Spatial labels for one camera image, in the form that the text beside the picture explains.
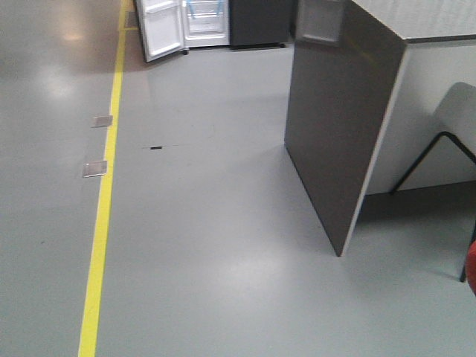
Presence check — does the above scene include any red yellow apple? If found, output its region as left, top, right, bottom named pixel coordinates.
left=465, top=242, right=476, bottom=295

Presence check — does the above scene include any white fridge interior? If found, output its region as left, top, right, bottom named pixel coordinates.
left=181, top=0, right=230, bottom=48

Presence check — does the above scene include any white fridge door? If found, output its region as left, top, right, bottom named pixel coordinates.
left=134, top=0, right=185, bottom=63

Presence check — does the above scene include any silver floor socket plate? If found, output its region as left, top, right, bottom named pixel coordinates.
left=82, top=160, right=108, bottom=178
left=91, top=115, right=113, bottom=128

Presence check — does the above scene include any grey kitchen island cabinet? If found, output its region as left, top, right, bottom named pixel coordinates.
left=285, top=1, right=475, bottom=255

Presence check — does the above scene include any yellow floor tape line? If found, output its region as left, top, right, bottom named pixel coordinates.
left=77, top=1, right=132, bottom=357

